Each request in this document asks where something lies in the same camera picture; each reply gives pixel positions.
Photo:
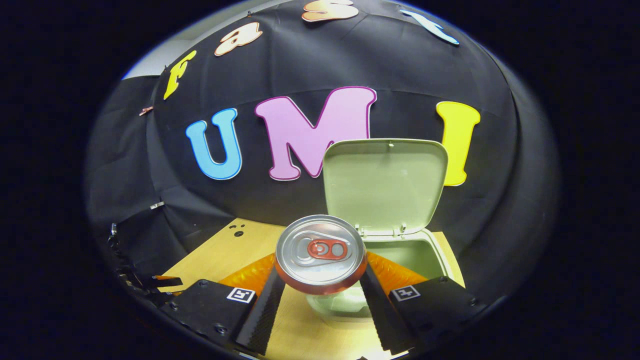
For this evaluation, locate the small copper clip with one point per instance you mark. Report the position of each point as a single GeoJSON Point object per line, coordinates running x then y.
{"type": "Point", "coordinates": [146, 110]}

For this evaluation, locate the black backdrop cloth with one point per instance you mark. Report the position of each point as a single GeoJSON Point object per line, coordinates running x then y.
{"type": "Point", "coordinates": [400, 70]}

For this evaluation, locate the small silver clip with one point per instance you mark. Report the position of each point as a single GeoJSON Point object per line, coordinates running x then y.
{"type": "Point", "coordinates": [157, 205]}

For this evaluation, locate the wooden desktop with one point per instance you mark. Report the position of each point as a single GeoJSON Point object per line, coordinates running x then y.
{"type": "Point", "coordinates": [235, 250]}

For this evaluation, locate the orange pop can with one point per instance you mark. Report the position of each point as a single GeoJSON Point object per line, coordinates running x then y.
{"type": "Point", "coordinates": [320, 250]}

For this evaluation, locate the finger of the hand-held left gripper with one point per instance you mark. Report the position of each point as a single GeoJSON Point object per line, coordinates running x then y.
{"type": "Point", "coordinates": [167, 282]}

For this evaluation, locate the green desktop garbage bin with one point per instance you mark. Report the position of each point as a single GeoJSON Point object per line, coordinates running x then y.
{"type": "Point", "coordinates": [385, 185]}

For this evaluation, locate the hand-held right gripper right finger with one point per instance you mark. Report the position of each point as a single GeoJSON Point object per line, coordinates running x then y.
{"type": "Point", "coordinates": [382, 320]}

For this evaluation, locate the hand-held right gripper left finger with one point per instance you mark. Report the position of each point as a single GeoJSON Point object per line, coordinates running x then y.
{"type": "Point", "coordinates": [265, 320]}

